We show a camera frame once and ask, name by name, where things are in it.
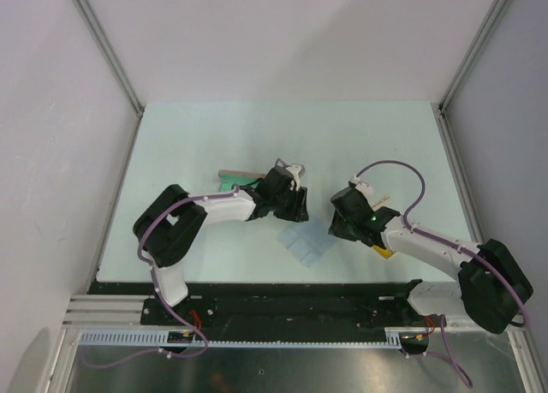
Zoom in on yellow sunglasses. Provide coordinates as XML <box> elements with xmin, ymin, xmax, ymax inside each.
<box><xmin>367</xmin><ymin>195</ymin><xmax>395</xmax><ymax>259</ymax></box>

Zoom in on grey glasses case green lining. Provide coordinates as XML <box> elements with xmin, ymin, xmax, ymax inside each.
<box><xmin>217</xmin><ymin>170</ymin><xmax>265</xmax><ymax>192</ymax></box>

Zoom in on light blue cleaning cloth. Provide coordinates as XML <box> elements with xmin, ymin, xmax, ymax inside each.
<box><xmin>277</xmin><ymin>217</ymin><xmax>336</xmax><ymax>267</ymax></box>

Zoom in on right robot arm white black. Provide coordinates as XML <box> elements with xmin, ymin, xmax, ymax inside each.
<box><xmin>329</xmin><ymin>185</ymin><xmax>533</xmax><ymax>334</ymax></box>

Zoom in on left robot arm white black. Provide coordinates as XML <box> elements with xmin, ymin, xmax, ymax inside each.
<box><xmin>133</xmin><ymin>160</ymin><xmax>309</xmax><ymax>325</ymax></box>

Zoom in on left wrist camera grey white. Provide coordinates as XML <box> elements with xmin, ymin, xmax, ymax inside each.
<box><xmin>283</xmin><ymin>164</ymin><xmax>306</xmax><ymax>192</ymax></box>

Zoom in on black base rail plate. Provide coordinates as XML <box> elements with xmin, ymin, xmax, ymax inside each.
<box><xmin>89</xmin><ymin>280</ymin><xmax>440</xmax><ymax>343</ymax></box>

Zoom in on right aluminium side rail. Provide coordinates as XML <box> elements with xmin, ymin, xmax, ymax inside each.
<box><xmin>432</xmin><ymin>104</ymin><xmax>487</xmax><ymax>242</ymax></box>

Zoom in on aluminium frame crossbar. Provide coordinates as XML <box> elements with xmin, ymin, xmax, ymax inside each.
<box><xmin>64</xmin><ymin>295</ymin><xmax>426</xmax><ymax>333</ymax></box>

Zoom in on white slotted cable duct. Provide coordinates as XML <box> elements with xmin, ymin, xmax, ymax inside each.
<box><xmin>78</xmin><ymin>329</ymin><xmax>402</xmax><ymax>349</ymax></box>

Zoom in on right aluminium frame post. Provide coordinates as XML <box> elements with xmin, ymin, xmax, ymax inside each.
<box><xmin>438</xmin><ymin>0</ymin><xmax>513</xmax><ymax>114</ymax></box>

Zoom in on aluminium frame post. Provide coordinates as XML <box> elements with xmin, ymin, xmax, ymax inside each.
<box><xmin>72</xmin><ymin>0</ymin><xmax>144</xmax><ymax>118</ymax></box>
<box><xmin>438</xmin><ymin>0</ymin><xmax>513</xmax><ymax>114</ymax></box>

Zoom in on left aluminium frame post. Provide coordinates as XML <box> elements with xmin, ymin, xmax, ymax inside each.
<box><xmin>72</xmin><ymin>0</ymin><xmax>144</xmax><ymax>118</ymax></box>

